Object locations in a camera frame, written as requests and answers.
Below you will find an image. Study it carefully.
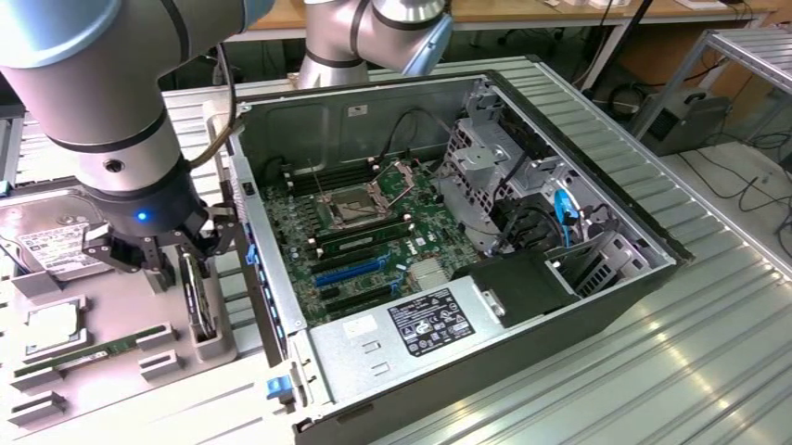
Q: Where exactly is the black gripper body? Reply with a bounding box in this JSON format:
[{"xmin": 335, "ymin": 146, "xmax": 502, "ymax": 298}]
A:
[{"xmin": 81, "ymin": 159, "xmax": 211, "ymax": 243}]

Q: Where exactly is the graphics card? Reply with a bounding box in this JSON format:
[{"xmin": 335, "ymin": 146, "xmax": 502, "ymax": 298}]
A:
[{"xmin": 176, "ymin": 244, "xmax": 219, "ymax": 336}]

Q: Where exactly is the grey parts rack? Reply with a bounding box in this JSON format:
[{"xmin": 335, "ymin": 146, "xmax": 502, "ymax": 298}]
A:
[{"xmin": 0, "ymin": 184, "xmax": 264, "ymax": 437}]

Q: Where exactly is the hard disk drive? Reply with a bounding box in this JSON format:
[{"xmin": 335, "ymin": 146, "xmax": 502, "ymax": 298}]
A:
[{"xmin": 0, "ymin": 193, "xmax": 114, "ymax": 282}]

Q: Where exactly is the CPU chip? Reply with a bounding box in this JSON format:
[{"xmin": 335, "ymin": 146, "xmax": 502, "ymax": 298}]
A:
[{"xmin": 23, "ymin": 299, "xmax": 90, "ymax": 363}]

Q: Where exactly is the black RAM slot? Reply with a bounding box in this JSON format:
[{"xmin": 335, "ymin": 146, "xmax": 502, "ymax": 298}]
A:
[{"xmin": 282, "ymin": 160, "xmax": 379, "ymax": 197}]

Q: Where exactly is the green RAM stick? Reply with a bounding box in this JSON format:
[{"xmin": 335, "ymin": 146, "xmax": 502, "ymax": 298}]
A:
[
  {"xmin": 313, "ymin": 221, "xmax": 414, "ymax": 254},
  {"xmin": 11, "ymin": 325, "xmax": 170, "ymax": 377}
]

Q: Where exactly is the CPU socket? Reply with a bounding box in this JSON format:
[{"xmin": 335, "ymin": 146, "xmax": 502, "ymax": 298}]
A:
[{"xmin": 319, "ymin": 184, "xmax": 398, "ymax": 234}]

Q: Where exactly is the blue expansion slot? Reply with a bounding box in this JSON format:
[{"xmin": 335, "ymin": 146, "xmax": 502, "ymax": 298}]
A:
[{"xmin": 313, "ymin": 260, "xmax": 386, "ymax": 287}]

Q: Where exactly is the green motherboard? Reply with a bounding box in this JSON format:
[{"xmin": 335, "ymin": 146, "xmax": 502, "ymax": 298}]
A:
[{"xmin": 258, "ymin": 156, "xmax": 485, "ymax": 326}]

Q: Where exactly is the black expansion slot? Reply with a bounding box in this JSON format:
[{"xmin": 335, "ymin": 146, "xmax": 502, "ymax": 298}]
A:
[{"xmin": 322, "ymin": 283, "xmax": 403, "ymax": 316}]

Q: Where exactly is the metal socket cover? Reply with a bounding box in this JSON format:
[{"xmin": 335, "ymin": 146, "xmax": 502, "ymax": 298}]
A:
[{"xmin": 369, "ymin": 159, "xmax": 430, "ymax": 197}]

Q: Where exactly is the silver chipset heatsink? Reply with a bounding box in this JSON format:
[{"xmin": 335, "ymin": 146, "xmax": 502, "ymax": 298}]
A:
[{"xmin": 406, "ymin": 258, "xmax": 451, "ymax": 285}]

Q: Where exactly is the blue case latch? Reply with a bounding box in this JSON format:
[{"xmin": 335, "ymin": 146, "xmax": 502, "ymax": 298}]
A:
[{"xmin": 263, "ymin": 376, "xmax": 294, "ymax": 401}]

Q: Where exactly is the silver power supply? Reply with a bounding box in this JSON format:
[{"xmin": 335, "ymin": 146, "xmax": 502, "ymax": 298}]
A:
[{"xmin": 307, "ymin": 281, "xmax": 497, "ymax": 405}]

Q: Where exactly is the metal disk bay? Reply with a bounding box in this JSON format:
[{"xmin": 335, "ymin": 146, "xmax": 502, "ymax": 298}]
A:
[{"xmin": 439, "ymin": 115, "xmax": 560, "ymax": 235}]

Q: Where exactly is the black fan shroud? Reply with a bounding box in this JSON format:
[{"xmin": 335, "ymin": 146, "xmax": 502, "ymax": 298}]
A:
[{"xmin": 449, "ymin": 251, "xmax": 584, "ymax": 329}]

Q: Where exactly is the black open PC case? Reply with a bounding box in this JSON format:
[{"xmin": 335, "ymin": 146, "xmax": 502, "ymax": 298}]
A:
[{"xmin": 220, "ymin": 69, "xmax": 696, "ymax": 438}]

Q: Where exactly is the wooden desk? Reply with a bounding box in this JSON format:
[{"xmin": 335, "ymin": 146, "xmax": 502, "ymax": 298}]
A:
[{"xmin": 220, "ymin": 0, "xmax": 783, "ymax": 44}]

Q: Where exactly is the grey equipment box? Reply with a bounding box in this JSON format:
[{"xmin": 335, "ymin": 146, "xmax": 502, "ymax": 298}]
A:
[{"xmin": 629, "ymin": 89, "xmax": 739, "ymax": 158}]

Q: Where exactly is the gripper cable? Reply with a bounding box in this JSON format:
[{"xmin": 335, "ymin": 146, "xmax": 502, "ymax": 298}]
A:
[{"xmin": 187, "ymin": 43, "xmax": 242, "ymax": 167}]

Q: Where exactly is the black wire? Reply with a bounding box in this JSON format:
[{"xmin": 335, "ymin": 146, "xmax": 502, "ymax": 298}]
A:
[{"xmin": 379, "ymin": 108, "xmax": 454, "ymax": 159}]

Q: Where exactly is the blue wire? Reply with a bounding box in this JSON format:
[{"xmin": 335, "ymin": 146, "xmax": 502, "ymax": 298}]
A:
[{"xmin": 552, "ymin": 186, "xmax": 578, "ymax": 248}]

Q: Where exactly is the metal frame shelf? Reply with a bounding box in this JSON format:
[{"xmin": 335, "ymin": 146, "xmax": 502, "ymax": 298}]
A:
[{"xmin": 678, "ymin": 29, "xmax": 792, "ymax": 122}]

